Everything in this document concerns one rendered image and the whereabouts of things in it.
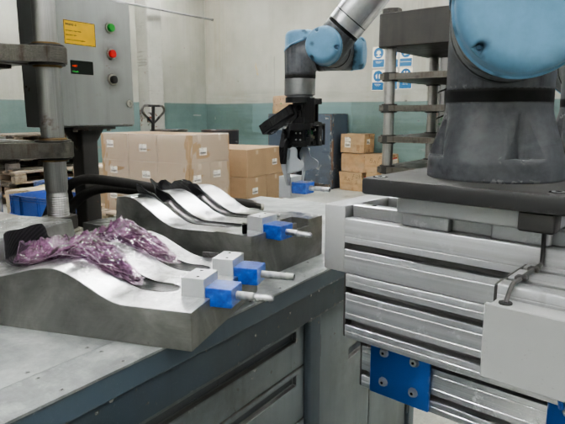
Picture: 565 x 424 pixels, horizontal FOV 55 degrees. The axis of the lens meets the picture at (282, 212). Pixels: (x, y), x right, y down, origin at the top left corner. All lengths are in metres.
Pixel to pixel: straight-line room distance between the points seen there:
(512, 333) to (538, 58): 0.23
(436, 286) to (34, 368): 0.50
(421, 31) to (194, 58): 5.88
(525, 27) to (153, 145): 4.85
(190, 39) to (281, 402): 9.31
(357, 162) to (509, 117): 7.35
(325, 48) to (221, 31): 9.06
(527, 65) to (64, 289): 0.64
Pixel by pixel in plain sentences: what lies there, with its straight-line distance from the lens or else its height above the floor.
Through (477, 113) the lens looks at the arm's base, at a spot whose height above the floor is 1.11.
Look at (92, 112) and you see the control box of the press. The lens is 1.82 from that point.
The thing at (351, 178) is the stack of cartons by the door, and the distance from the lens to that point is 8.00.
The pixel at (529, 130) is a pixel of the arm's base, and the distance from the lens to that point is 0.63.
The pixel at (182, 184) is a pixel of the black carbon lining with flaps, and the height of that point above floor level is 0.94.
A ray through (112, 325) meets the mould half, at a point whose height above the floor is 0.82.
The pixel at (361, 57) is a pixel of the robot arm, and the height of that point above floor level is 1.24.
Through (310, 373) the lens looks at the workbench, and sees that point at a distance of 1.24.
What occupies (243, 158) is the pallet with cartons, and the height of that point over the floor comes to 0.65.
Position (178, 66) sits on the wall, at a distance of 9.96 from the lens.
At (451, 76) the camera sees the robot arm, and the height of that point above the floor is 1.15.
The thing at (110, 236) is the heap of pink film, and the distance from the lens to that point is 0.96.
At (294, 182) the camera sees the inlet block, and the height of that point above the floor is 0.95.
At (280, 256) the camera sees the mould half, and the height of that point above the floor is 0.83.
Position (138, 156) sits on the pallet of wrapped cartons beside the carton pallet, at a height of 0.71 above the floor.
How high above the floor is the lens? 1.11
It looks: 10 degrees down
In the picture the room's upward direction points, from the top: straight up
